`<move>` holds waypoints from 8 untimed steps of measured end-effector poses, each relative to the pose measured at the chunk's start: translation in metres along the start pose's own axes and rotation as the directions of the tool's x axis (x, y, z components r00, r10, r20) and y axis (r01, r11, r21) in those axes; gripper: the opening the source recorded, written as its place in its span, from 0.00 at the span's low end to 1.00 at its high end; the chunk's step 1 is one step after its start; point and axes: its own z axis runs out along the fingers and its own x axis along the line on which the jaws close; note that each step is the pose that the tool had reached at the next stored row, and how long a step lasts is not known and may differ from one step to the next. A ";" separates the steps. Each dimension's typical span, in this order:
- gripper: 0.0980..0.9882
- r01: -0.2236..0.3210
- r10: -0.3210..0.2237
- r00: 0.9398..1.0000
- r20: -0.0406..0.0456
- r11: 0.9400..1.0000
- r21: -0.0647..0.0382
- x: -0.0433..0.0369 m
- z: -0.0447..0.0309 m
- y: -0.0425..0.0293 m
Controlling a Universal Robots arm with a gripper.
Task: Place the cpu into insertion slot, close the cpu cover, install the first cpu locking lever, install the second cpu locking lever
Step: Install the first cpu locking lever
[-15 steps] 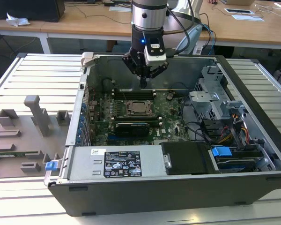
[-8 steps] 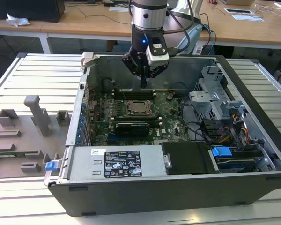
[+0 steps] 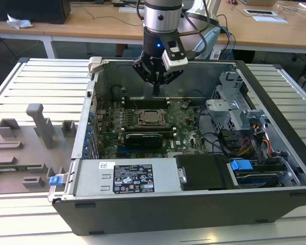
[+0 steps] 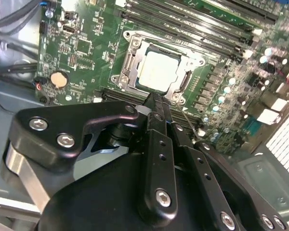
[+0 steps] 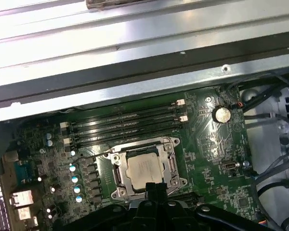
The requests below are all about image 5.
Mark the black PC case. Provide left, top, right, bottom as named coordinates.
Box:
left=0, top=24, right=289, bottom=231

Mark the metal locking lever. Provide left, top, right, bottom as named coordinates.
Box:
left=156, top=137, right=181, bottom=159
left=72, top=149, right=114, bottom=165

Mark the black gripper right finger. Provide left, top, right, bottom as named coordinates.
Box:
left=156, top=182, right=270, bottom=231

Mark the CPU socket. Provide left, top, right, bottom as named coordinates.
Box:
left=109, top=137, right=183, bottom=202

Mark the black wire bundle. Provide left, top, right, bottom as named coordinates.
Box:
left=240, top=72, right=289, bottom=231

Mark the metal socket cover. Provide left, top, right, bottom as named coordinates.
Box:
left=110, top=141, right=181, bottom=200

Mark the brown square base plate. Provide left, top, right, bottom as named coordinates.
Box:
left=85, top=0, right=150, bottom=12

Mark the black RAM slot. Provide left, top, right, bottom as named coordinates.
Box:
left=62, top=115, right=189, bottom=146
left=60, top=98, right=186, bottom=129
left=62, top=107, right=187, bottom=138
left=65, top=122, right=190, bottom=154

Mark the silver CPU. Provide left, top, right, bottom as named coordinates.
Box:
left=124, top=154, right=167, bottom=192

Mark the green motherboard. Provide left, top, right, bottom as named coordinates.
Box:
left=4, top=85, right=258, bottom=231

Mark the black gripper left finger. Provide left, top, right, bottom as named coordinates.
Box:
left=83, top=182, right=157, bottom=231

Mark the silver coin battery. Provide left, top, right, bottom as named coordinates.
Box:
left=211, top=105, right=232, bottom=123

